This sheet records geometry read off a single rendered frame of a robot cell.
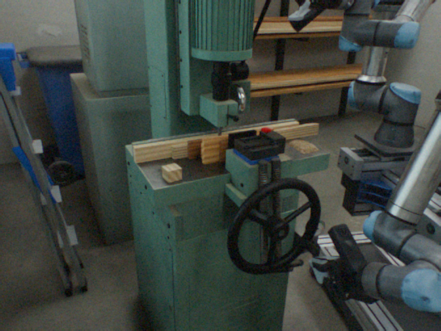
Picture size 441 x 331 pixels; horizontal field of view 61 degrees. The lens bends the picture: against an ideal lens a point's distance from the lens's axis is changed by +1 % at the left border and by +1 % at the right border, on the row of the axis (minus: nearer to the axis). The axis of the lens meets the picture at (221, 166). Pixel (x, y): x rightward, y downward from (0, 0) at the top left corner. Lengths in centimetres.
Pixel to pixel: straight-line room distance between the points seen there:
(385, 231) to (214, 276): 57
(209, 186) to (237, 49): 38
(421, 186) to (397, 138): 74
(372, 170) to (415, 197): 75
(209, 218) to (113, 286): 105
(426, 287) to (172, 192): 61
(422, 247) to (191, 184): 57
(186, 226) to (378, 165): 88
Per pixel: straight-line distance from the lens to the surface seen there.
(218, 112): 110
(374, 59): 162
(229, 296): 134
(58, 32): 332
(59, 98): 280
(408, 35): 123
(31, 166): 169
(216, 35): 103
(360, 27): 127
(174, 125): 132
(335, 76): 399
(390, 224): 92
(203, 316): 134
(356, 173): 159
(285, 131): 132
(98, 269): 217
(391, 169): 166
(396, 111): 162
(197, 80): 120
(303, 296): 200
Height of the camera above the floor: 137
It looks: 26 degrees down
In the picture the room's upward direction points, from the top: 2 degrees clockwise
